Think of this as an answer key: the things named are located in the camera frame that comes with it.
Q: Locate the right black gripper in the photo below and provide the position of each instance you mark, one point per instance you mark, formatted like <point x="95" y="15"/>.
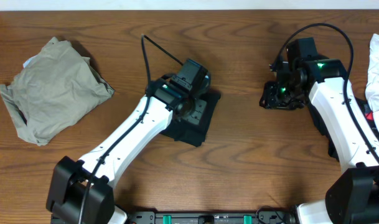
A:
<point x="271" y="99"/>

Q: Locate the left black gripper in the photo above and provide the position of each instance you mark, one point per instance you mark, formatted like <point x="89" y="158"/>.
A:
<point x="195" y="117"/>

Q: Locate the black shirt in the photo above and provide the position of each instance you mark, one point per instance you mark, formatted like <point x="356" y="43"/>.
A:
<point x="194" y="134"/>

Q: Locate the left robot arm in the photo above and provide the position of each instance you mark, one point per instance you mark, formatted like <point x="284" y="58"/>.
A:
<point x="174" y="105"/>

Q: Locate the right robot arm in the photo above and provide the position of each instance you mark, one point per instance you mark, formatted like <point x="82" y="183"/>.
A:
<point x="308" y="79"/>

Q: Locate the beige crumpled garment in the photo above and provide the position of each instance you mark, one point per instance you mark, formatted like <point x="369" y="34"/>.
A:
<point x="55" y="89"/>

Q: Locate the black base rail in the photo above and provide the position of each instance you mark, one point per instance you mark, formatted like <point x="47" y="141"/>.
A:
<point x="262" y="215"/>

